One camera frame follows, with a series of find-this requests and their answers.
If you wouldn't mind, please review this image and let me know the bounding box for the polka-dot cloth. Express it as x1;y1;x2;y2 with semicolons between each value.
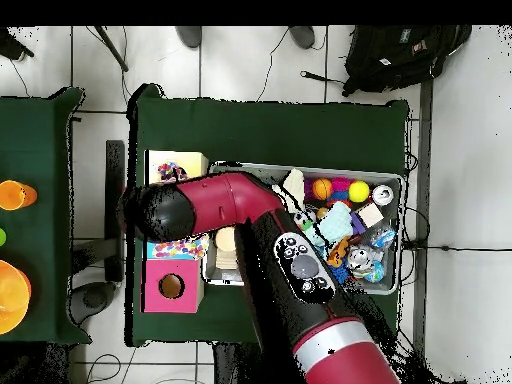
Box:
147;234;211;261

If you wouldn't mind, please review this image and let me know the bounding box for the white patterned cloth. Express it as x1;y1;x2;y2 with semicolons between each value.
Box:
156;162;190;184

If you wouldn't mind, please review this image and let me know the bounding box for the wooden box with three holes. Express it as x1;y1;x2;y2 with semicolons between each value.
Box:
143;149;211;315

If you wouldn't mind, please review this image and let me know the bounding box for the clear mesh bin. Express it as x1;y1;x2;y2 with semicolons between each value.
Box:
202;162;406;296

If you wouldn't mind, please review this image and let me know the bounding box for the tan round wooden block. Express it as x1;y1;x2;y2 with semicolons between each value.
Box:
215;226;240;254

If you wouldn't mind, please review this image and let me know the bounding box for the cream yellow cloth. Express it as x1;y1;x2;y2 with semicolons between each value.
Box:
279;168;307;211

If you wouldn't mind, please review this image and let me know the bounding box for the small orange basketball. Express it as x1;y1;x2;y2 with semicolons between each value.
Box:
311;177;334;201

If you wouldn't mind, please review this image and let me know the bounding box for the mint green cloth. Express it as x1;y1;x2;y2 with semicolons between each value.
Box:
319;201;355;248

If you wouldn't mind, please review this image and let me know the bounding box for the pink spiky ball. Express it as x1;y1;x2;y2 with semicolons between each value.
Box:
331;176;355;201

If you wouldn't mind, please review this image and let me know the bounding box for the silver drink can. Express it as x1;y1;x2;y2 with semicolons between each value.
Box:
347;247;377;277

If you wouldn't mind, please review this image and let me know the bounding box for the person's foot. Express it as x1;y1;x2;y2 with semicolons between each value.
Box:
175;25;204;49
287;25;317;49

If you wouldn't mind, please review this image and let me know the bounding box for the grey round base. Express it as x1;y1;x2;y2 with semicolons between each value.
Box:
70;281;117;325

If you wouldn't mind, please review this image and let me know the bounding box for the black backpack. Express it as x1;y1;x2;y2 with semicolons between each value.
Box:
342;25;473;97

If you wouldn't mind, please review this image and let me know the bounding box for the dark green side tablecloth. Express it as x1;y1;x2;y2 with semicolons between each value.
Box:
0;86;91;345

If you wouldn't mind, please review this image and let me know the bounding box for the black tripod leg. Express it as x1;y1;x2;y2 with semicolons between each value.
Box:
0;27;37;61
94;25;129;73

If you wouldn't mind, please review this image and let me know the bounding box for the orange plastic cup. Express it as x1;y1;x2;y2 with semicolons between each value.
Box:
0;180;38;212

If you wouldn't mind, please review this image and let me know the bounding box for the orange plastic bowl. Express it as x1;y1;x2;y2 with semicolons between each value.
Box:
0;259;33;336

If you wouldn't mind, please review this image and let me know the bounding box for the black cable with plug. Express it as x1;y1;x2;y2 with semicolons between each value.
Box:
300;70;347;88

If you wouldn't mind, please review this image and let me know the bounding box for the thin black floor cable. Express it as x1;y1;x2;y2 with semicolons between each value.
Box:
255;25;293;103

